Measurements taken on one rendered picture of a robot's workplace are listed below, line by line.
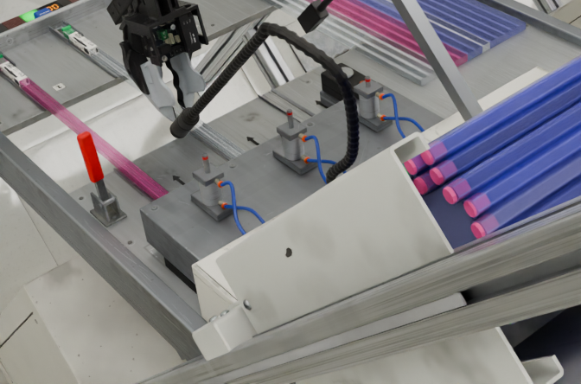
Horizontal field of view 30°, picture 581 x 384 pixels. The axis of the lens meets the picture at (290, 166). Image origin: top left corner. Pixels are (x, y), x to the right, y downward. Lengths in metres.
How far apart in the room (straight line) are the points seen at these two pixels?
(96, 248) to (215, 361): 0.33
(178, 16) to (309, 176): 0.27
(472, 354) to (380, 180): 0.11
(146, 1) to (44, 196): 0.26
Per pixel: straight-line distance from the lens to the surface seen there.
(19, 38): 1.64
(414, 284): 0.60
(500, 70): 1.44
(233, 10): 1.62
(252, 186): 1.16
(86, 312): 1.65
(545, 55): 1.47
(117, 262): 1.18
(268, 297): 0.84
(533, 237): 0.50
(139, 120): 2.42
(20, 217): 2.31
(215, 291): 1.03
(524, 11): 1.54
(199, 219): 1.13
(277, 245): 0.78
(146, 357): 1.66
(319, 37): 2.63
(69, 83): 1.52
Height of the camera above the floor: 2.22
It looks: 63 degrees down
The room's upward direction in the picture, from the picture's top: 53 degrees clockwise
